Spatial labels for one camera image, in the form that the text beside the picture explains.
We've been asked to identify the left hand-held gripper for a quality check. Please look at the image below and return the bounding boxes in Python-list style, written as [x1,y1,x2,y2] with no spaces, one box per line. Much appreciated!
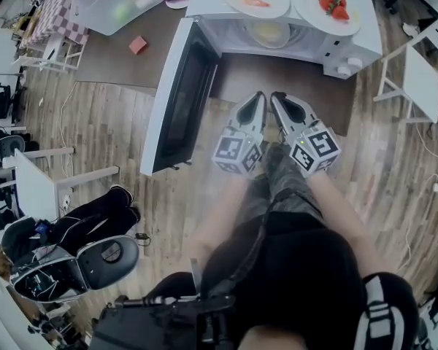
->
[211,91,268,180]

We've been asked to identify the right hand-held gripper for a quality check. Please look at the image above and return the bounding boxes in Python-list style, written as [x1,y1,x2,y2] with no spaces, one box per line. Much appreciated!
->
[270,91,342,179]

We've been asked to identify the plain white food plate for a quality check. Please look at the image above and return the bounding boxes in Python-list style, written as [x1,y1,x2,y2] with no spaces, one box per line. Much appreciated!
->
[248,20,291,50]

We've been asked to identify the white microwave oven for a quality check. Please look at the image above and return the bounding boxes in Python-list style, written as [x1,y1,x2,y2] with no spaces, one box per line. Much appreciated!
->
[140,0,384,177]

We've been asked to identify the person's right forearm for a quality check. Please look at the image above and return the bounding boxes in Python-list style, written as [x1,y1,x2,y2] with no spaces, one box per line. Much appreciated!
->
[306,169,388,280]

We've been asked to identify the person's left forearm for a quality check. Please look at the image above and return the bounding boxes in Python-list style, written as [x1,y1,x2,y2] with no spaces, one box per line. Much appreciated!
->
[193,169,267,254]

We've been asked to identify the person's camouflage trousers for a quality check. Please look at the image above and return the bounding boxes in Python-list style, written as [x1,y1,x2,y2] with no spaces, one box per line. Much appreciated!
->
[237,142,324,229]

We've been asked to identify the white strawberry plate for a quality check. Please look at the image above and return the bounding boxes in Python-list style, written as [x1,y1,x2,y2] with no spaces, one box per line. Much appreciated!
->
[293,0,361,36]

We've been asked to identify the white folding chair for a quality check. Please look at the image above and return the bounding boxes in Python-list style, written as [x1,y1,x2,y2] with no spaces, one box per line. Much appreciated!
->
[372,15,438,124]

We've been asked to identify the small red box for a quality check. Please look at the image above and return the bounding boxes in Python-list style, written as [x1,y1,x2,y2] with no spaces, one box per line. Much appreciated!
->
[128,36,149,55]

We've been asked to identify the person's black t-shirt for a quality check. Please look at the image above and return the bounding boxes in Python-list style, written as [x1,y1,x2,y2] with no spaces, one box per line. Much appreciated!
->
[145,211,420,350]

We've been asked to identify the clear plastic storage bin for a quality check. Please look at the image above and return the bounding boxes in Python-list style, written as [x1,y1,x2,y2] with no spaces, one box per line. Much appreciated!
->
[69,0,168,37]

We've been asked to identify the white slatted chair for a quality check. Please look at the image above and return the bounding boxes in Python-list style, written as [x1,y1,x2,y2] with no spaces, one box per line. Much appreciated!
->
[12,34,87,74]

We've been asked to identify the pink checkered tablecloth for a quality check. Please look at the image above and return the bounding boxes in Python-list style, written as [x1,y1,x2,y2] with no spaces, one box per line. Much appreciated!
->
[20,0,92,47]

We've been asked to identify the white side table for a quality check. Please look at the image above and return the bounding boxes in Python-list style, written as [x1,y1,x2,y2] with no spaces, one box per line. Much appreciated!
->
[1,147,120,225]

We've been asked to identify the black chest-mounted rig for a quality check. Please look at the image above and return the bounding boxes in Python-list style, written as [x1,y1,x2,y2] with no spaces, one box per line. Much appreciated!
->
[89,292,238,350]

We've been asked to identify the grey black office chair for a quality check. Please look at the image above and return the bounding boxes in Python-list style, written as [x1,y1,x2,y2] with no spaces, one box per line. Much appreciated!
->
[0,133,27,160]

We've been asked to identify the white floor cable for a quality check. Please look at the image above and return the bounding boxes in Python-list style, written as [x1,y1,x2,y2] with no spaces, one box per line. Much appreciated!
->
[58,81,77,178]

